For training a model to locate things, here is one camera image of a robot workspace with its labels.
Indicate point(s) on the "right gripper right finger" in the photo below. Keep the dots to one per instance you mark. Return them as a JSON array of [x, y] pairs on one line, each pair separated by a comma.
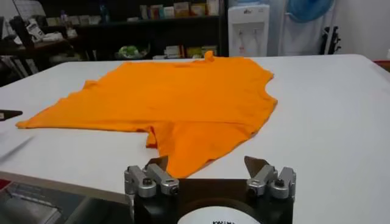
[[268, 179]]

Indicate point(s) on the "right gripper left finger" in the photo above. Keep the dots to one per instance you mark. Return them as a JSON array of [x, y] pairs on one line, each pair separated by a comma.
[[152, 179]]

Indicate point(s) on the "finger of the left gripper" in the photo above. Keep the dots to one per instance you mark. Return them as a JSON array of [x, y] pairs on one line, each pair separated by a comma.
[[9, 114]]

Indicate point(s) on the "orange t-shirt with white print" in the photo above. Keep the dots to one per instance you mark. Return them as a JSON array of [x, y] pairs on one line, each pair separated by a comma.
[[182, 100]]

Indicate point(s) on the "dark wooden desk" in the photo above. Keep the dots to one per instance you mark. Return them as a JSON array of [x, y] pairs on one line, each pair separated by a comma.
[[36, 47]]

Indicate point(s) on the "red white carton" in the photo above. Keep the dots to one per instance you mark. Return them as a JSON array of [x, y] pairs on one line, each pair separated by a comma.
[[173, 51]]

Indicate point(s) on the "bowl with green packets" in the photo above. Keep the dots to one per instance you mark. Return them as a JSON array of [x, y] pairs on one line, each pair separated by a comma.
[[131, 51]]

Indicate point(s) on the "white metal jug rack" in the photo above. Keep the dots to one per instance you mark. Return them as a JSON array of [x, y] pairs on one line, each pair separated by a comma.
[[283, 36]]

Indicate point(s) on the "white water dispenser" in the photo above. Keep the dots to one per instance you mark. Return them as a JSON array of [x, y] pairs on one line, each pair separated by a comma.
[[248, 33]]

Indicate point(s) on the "black shelving unit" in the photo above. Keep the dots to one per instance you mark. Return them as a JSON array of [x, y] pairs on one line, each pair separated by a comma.
[[182, 30]]

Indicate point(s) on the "black clamp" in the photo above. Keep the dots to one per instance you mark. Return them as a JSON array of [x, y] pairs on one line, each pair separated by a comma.
[[330, 39]]

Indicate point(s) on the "yellow white carton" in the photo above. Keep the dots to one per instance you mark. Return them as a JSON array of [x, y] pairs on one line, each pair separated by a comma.
[[182, 9]]

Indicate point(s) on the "blue water jug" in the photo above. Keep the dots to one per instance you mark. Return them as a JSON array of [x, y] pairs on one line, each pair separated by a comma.
[[307, 10]]

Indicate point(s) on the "orange white carton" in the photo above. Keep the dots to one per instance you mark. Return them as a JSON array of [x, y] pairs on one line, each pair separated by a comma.
[[198, 9]]

